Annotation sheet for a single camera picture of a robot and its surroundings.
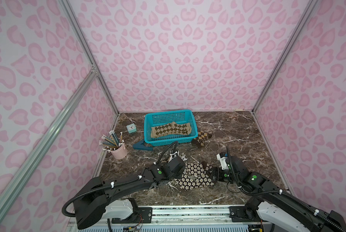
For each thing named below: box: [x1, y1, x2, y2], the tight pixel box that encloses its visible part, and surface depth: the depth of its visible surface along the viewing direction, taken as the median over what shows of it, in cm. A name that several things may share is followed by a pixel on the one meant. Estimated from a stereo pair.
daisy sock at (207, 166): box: [201, 160, 213, 171], surface depth 92 cm
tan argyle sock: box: [150, 121, 192, 138], surface depth 107 cm
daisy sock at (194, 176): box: [173, 162, 214, 190], surface depth 86 cm
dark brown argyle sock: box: [193, 130, 213, 147], surface depth 105 cm
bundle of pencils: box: [98, 130, 125, 153], surface depth 90 cm
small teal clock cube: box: [126, 123, 137, 134], surface depth 109 cm
